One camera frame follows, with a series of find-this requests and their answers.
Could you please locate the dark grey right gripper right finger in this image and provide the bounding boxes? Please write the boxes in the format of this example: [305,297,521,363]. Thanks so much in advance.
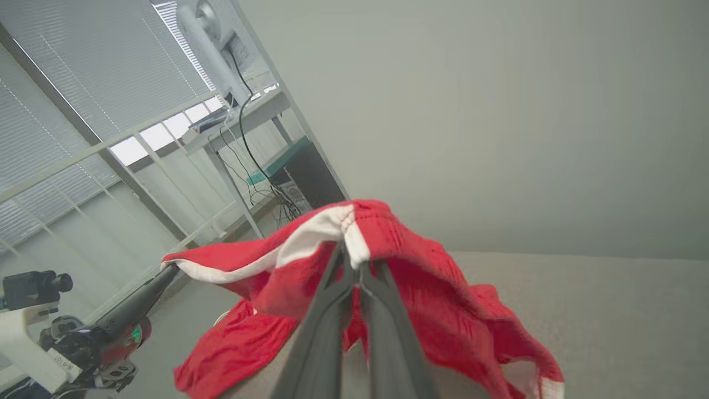
[359,259,439,399]

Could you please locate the wide white partition panel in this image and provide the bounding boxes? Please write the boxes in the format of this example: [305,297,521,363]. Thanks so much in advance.
[233,0,709,261]

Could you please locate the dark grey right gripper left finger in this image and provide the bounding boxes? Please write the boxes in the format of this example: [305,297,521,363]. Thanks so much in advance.
[270,243,356,399]

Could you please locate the white desk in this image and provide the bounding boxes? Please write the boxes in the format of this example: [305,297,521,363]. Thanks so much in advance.
[182,89,294,240]

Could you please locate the red shorts with white stripes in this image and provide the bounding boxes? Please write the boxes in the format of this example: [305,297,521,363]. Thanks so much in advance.
[162,198,566,399]

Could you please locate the black monitor cable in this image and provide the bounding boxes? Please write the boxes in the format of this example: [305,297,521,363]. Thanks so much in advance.
[226,47,303,222]

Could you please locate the white metal railing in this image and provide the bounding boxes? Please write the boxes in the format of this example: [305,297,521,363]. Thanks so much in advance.
[0,91,266,311]

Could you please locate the white monitor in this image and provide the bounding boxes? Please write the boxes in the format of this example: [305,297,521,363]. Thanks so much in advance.
[176,0,254,107]

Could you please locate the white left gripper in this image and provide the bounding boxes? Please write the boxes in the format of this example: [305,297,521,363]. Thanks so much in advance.
[0,264,181,396]

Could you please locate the black computer tower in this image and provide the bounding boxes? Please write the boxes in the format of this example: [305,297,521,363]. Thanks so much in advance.
[280,141,348,212]

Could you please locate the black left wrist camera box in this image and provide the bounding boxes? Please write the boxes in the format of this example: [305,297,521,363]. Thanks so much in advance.
[0,270,74,311]

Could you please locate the white window blinds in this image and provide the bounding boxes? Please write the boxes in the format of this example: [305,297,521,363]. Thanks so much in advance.
[0,0,222,255]

